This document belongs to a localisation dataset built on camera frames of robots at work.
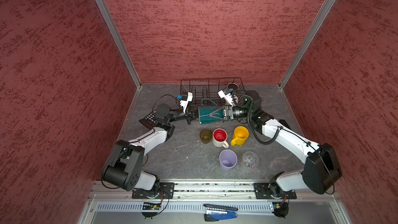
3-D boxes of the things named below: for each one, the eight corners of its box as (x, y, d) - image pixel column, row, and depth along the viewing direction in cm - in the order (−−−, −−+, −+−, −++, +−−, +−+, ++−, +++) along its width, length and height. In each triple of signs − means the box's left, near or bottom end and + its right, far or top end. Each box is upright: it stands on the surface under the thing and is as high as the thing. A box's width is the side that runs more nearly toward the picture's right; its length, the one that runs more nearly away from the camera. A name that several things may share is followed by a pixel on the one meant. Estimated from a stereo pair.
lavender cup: (219, 173, 81) (221, 166, 71) (218, 158, 87) (220, 149, 77) (234, 173, 81) (238, 167, 71) (232, 158, 87) (236, 149, 77)
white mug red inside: (212, 149, 89) (213, 144, 83) (211, 133, 96) (212, 127, 90) (227, 149, 89) (228, 144, 83) (225, 133, 96) (227, 127, 90)
